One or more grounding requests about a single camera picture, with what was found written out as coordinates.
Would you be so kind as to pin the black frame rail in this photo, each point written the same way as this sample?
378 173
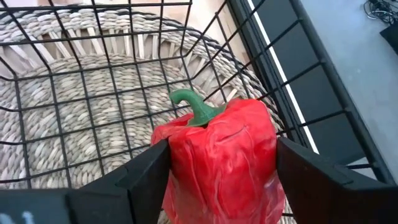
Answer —
255 40

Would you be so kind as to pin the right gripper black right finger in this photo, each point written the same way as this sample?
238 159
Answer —
326 199

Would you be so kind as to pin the round woven straw mat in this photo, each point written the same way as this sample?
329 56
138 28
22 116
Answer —
40 124

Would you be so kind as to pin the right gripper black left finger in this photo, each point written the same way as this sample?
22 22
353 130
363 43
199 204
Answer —
136 193

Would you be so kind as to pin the red bell pepper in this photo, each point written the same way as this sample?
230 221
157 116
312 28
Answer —
224 161

